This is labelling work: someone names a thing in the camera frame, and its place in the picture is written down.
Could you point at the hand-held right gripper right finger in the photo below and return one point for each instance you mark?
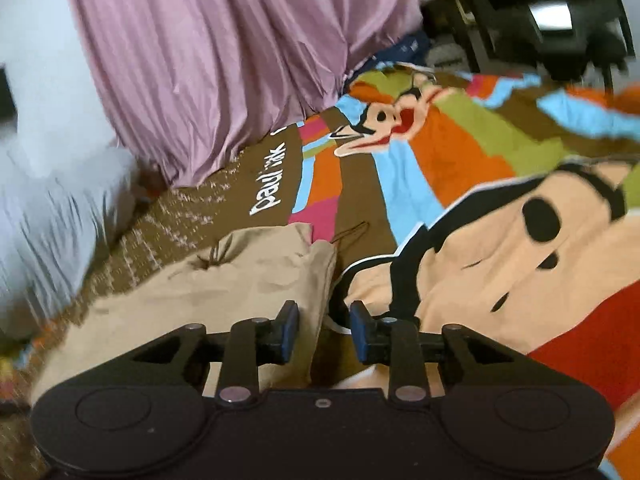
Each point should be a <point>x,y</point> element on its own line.
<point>358,332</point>

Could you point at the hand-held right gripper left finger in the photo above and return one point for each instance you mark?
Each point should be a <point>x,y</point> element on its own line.
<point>289,332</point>

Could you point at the colourful cartoon printed blanket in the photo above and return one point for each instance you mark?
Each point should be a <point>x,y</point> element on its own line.
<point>450,150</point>

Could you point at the light blue pillow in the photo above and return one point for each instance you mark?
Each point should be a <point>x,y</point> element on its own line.
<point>55,230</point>

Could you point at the pink satin cloth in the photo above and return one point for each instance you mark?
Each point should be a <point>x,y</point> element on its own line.
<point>225,60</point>

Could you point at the dark blue cloth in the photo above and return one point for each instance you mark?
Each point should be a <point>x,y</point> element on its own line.
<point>405,50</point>

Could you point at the black frame furniture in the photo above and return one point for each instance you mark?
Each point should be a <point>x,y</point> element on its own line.
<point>545,10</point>

